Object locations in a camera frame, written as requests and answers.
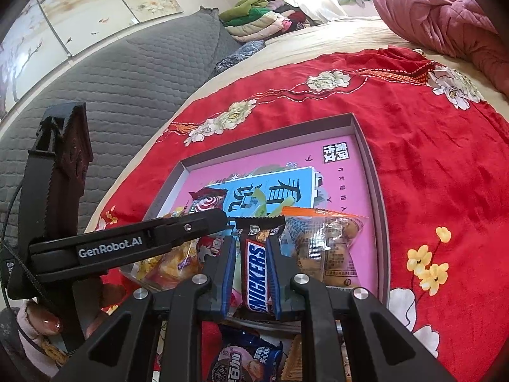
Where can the small red candy packet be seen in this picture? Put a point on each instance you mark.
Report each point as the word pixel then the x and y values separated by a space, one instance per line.
pixel 210 246

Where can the red floral blanket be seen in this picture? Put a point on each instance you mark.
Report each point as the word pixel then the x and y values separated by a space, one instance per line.
pixel 417 147

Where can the red swirl candy packet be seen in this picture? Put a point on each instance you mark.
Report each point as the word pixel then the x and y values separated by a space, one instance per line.
pixel 206 203

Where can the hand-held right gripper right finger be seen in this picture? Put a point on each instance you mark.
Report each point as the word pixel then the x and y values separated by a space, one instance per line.
pixel 274 274

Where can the dark blue cookie packet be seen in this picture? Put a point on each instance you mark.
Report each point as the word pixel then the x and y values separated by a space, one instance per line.
pixel 242 362

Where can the yellow snack packet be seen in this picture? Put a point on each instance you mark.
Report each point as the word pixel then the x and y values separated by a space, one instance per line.
pixel 175 213

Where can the green clear candy packet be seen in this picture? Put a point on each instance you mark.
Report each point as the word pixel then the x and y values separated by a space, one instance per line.
pixel 260 203

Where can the grey quilted headboard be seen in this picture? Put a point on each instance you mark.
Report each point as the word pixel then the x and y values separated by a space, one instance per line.
pixel 139 79

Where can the brown chocolate bar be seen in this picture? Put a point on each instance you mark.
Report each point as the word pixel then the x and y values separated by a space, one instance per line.
pixel 254 270

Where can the blue patterned cloth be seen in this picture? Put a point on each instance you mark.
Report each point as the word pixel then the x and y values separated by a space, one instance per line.
pixel 242 53

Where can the clear biscuit packet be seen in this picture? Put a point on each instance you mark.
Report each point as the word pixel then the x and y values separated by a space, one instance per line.
pixel 293 362

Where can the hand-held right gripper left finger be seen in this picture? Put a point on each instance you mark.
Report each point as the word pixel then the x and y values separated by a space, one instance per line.
pixel 228 274

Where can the person's left hand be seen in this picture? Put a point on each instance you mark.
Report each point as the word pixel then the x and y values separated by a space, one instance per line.
pixel 43 322

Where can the shallow grey cardboard box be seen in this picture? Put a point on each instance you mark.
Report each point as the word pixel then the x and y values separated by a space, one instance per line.
pixel 338 175

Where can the orange-edged clear pastry packet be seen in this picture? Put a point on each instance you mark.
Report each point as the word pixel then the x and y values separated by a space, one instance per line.
pixel 330 254

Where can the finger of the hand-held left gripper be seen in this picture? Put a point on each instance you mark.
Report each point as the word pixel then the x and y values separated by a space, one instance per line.
pixel 179 229

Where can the pink quilt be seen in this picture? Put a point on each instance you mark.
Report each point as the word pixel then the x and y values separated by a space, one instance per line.
pixel 437 20

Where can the pile of folded clothes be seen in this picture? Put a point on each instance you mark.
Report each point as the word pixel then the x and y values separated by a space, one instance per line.
pixel 262 18

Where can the floral painted wardrobe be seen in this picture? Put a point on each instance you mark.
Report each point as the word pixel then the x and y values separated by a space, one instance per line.
pixel 79 8

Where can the clear bread packet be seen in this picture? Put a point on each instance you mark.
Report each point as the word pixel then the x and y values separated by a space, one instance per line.
pixel 171 266

